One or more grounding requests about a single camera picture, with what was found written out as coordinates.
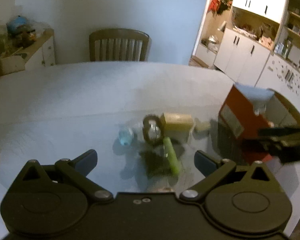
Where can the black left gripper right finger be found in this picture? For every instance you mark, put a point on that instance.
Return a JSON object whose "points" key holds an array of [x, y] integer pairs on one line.
{"points": [[215, 172]]}

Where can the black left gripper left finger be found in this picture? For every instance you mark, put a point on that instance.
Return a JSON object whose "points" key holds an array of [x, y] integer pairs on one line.
{"points": [[75, 173]]}

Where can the green tube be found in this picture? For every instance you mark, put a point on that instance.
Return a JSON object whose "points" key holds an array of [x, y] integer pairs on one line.
{"points": [[171, 156]]}

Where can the red cardboard box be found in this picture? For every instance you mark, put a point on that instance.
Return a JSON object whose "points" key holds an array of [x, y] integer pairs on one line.
{"points": [[245, 110]]}

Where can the beige small box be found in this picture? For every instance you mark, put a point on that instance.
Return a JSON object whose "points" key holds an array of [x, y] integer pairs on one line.
{"points": [[177, 126]]}

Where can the white low fridge cabinet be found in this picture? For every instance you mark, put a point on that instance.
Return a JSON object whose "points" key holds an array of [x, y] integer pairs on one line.
{"points": [[281, 77]]}

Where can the white drawer sideboard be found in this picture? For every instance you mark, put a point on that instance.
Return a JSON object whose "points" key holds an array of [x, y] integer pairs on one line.
{"points": [[38, 55]]}

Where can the dark wooden chair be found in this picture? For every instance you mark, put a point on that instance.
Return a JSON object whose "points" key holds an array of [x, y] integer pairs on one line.
{"points": [[118, 44]]}

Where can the white tall cabinet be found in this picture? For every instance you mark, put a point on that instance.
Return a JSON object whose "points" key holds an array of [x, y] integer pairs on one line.
{"points": [[249, 38]]}

